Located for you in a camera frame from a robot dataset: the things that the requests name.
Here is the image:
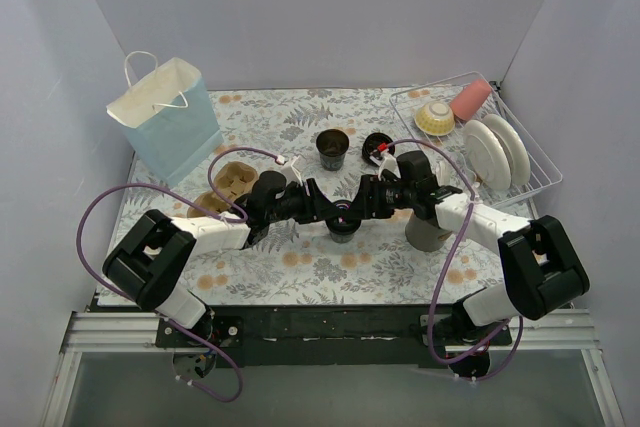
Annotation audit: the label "floral tablecloth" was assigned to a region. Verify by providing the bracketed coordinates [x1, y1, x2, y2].
[114, 88, 502, 305]

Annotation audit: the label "brown cardboard cup sleeves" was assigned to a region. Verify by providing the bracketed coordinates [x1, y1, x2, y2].
[187, 161, 259, 221]

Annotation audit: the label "white wire dish rack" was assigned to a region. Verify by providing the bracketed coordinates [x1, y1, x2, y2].
[390, 72, 562, 208]

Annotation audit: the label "front white plate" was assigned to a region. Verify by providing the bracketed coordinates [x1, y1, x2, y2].
[462, 120, 511, 191]

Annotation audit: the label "back white plate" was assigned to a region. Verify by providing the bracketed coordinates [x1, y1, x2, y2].
[482, 114, 531, 187]

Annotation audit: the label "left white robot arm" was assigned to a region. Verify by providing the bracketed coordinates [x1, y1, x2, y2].
[102, 171, 341, 347]

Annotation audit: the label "black coffee cup lid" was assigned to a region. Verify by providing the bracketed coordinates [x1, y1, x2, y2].
[325, 199, 361, 235]

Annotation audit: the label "yellow patterned bowl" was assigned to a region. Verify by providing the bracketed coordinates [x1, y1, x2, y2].
[414, 100, 455, 137]

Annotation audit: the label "stack of black lids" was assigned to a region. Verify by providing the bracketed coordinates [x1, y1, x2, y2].
[361, 132, 393, 166]

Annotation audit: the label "white plate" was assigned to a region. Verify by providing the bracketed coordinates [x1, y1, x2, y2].
[462, 120, 511, 191]
[482, 114, 531, 187]

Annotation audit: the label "aluminium frame rail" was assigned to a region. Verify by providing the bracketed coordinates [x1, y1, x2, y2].
[40, 309, 624, 426]

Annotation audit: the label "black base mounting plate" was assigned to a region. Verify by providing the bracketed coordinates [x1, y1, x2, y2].
[154, 302, 511, 371]

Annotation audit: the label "grey cup with straws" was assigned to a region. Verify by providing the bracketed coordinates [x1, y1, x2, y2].
[405, 213, 452, 252]

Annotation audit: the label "pink plastic cup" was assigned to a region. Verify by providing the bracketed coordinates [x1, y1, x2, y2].
[450, 79, 492, 121]

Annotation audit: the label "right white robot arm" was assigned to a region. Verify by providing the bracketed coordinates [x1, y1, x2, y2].
[344, 150, 590, 345]

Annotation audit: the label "light blue paper bag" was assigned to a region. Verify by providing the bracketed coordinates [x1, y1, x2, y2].
[107, 57, 223, 187]

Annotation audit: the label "black coffee cup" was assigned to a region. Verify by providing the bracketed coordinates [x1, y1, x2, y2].
[330, 229, 356, 244]
[316, 129, 349, 171]

